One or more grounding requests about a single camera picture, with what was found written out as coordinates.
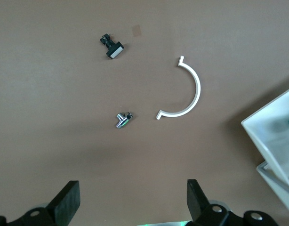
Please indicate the small chrome push button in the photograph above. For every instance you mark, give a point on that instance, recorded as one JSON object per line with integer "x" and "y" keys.
{"x": 122, "y": 120}

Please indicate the white curved plastic piece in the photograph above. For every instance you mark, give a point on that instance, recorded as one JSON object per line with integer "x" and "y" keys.
{"x": 196, "y": 89}

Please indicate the black square white-faced button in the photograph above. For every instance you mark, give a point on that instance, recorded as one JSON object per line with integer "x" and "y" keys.
{"x": 114, "y": 49}

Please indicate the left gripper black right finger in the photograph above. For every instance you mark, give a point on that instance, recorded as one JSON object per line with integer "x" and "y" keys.
{"x": 197, "y": 200}

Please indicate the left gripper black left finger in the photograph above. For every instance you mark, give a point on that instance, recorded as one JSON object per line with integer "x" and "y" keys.
{"x": 64, "y": 202}

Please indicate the white plastic bin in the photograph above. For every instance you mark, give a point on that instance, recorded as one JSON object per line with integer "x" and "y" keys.
{"x": 271, "y": 131}

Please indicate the brown tape patch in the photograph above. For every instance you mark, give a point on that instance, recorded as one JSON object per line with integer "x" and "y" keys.
{"x": 136, "y": 30}

